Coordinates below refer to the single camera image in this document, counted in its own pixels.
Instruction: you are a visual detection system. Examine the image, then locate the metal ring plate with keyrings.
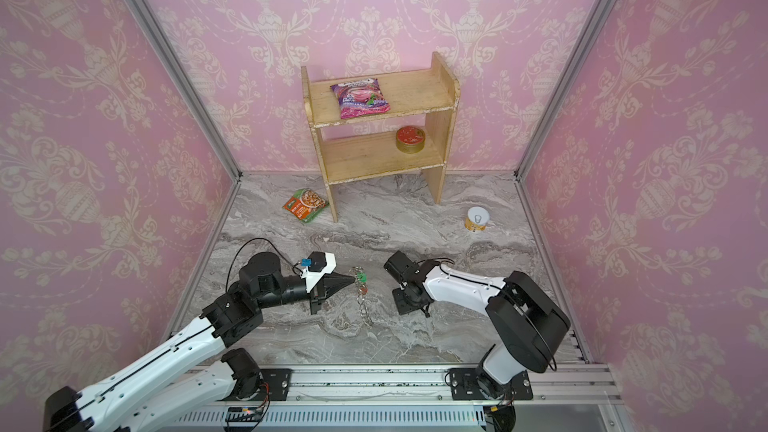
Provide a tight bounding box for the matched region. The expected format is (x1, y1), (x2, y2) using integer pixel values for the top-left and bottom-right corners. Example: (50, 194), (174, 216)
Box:
(350, 266), (373, 327)

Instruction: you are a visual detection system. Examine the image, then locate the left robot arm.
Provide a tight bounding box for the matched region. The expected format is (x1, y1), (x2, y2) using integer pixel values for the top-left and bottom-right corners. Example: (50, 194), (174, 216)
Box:
(43, 252), (355, 431)

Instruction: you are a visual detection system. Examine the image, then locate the round red-lid tin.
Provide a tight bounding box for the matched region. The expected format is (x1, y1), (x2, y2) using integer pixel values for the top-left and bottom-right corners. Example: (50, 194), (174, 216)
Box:
(395, 125), (426, 154)

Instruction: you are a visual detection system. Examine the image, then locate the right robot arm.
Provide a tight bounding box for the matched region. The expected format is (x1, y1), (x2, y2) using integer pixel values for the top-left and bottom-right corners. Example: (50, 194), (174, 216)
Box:
(384, 251), (571, 402)

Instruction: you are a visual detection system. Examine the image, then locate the wooden two-tier shelf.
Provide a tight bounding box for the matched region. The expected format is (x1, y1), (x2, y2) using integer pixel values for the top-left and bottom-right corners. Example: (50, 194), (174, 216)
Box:
(300, 51), (462, 223)

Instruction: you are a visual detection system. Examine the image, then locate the small yellow pull-tab can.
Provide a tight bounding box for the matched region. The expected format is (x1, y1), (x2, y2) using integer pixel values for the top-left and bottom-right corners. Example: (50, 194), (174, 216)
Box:
(464, 206), (490, 232)

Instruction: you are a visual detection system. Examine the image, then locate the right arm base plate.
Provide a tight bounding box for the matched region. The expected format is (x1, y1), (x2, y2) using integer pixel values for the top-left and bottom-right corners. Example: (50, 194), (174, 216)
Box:
(445, 367), (534, 402)

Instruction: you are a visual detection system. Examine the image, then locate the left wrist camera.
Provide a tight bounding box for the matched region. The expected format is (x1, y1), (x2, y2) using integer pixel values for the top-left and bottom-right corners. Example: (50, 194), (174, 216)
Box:
(299, 251), (336, 292)

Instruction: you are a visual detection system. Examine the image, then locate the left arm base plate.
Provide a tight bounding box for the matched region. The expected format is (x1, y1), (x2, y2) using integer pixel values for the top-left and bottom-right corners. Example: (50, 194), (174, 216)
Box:
(219, 368), (293, 403)

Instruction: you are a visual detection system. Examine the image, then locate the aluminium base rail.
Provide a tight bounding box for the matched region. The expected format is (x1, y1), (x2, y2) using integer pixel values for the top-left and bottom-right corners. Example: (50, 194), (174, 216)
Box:
(158, 364), (632, 431)

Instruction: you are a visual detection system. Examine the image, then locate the purple snack bag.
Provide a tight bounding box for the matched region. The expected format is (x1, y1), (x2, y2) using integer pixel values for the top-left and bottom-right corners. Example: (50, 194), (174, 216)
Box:
(330, 77), (391, 120)

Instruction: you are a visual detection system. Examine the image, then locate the green orange soup packet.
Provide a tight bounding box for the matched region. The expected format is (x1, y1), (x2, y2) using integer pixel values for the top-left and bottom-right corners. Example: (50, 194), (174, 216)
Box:
(283, 188), (329, 223)

